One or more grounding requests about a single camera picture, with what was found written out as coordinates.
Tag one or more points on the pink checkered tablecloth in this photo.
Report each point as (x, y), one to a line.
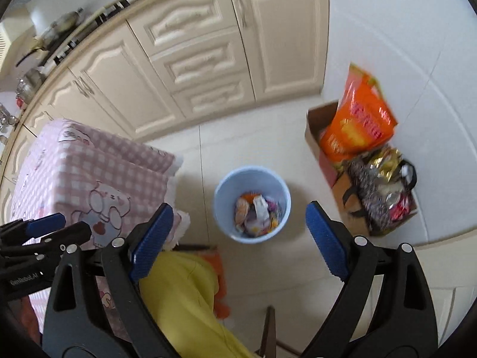
(93, 164)

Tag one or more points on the blue plastic bin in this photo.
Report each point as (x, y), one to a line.
(227, 194)

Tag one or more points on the steel wok with lid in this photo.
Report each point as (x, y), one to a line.
(61, 26)

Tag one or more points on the steel stock pot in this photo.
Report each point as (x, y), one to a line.
(31, 84)

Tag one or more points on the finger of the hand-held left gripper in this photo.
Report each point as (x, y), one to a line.
(70, 233)
(44, 223)

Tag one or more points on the cream base cabinet run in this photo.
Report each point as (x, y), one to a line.
(111, 89)

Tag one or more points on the orange printed food bag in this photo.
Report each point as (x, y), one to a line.
(354, 126)

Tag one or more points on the red snack packet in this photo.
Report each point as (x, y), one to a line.
(398, 210)

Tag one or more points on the pile of shiny candy wrappers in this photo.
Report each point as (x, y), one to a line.
(275, 207)

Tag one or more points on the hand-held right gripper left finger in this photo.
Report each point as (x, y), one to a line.
(149, 246)

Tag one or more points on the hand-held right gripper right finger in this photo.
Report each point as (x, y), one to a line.
(328, 242)

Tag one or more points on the cream cabinet drawer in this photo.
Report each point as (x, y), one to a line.
(182, 20)
(212, 95)
(201, 61)

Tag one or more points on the yellow wrapper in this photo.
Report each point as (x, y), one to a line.
(274, 223)

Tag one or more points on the orange snack bag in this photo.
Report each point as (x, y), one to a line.
(249, 195)

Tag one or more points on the orange cloth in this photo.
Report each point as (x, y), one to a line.
(220, 287)

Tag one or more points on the dark patterned bag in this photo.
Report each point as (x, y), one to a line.
(369, 190)

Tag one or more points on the gold foil packages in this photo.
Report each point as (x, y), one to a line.
(387, 160)

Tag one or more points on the brown wooden chair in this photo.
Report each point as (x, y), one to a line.
(268, 328)

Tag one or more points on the brown cardboard box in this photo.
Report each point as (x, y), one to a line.
(354, 225)

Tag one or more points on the white plastic bag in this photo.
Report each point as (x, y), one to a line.
(259, 209)

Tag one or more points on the black gas stove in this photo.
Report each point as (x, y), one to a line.
(111, 7)

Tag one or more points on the person's yellow trouser leg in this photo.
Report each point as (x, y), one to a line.
(186, 298)

